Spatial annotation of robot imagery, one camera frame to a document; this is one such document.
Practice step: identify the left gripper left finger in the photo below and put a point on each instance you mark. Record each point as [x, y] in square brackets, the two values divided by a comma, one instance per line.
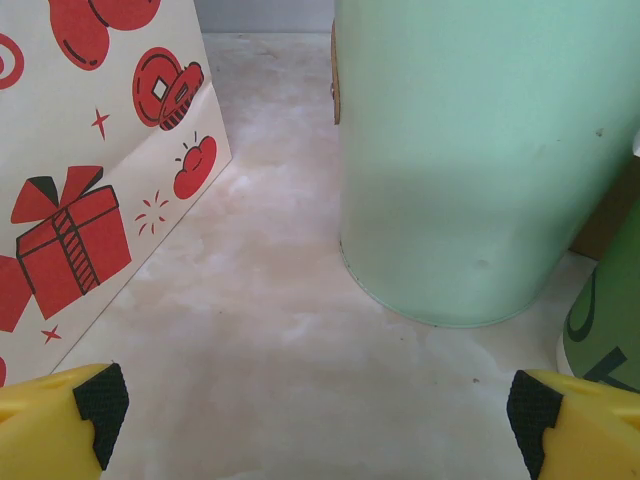
[40, 430]

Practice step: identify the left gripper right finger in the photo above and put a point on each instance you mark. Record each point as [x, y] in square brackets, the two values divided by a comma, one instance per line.
[590, 435]

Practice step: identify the white red printed paper bag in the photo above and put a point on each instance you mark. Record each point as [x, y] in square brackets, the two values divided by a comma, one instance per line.
[75, 125]

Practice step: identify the stack of green paper cups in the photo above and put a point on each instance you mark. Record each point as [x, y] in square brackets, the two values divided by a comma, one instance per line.
[615, 300]

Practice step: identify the brown cardboard box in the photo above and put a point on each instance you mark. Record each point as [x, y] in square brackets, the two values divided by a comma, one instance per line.
[607, 215]

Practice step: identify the mint green straw holder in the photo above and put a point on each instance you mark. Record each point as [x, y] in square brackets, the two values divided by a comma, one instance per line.
[450, 150]

